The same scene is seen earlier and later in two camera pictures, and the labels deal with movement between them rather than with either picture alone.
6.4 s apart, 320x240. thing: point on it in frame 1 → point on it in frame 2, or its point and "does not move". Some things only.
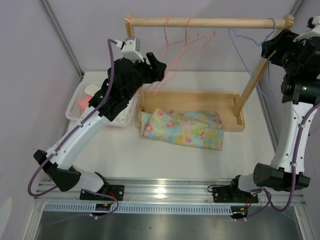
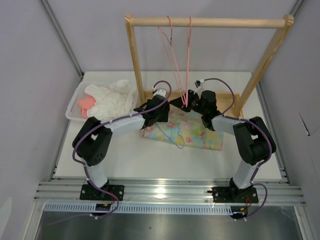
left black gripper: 158,68 → 163,118
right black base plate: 232,194 does not move
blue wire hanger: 271,89 → 178,133
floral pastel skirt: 198,129 does not move
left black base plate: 117,191 does not move
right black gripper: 269,46 → 179,103
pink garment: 83,102 does not move
